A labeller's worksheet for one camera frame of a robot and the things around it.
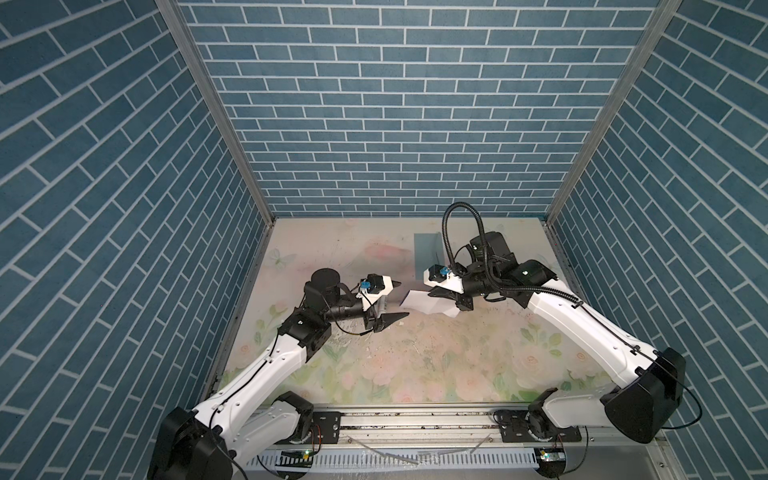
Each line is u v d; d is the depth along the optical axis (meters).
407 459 0.71
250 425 0.53
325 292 0.57
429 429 0.75
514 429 0.73
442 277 0.60
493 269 0.57
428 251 1.12
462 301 0.64
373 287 0.57
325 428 0.73
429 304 0.76
